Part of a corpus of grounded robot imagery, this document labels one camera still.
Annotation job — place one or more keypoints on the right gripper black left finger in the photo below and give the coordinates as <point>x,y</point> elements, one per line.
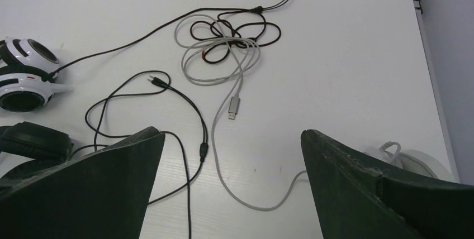
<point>100,195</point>

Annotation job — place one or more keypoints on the black headphones with blue band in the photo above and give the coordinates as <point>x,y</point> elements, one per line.
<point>44,146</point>

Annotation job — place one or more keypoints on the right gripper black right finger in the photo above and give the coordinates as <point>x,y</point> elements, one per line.
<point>358,196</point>

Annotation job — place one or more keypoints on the white and black headphones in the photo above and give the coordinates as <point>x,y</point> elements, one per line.
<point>28,78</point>

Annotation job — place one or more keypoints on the grey white headphones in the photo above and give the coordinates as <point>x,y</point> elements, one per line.
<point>411,160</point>

